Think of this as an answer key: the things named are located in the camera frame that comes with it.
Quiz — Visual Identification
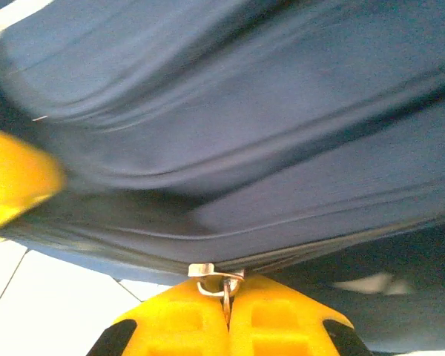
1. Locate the navy blue backpack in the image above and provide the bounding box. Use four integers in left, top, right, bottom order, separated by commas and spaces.
0, 0, 445, 353

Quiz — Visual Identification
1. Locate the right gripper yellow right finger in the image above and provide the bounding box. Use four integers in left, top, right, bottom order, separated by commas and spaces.
228, 273, 372, 356

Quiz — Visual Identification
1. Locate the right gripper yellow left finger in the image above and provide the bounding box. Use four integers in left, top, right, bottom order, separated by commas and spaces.
87, 276, 231, 356

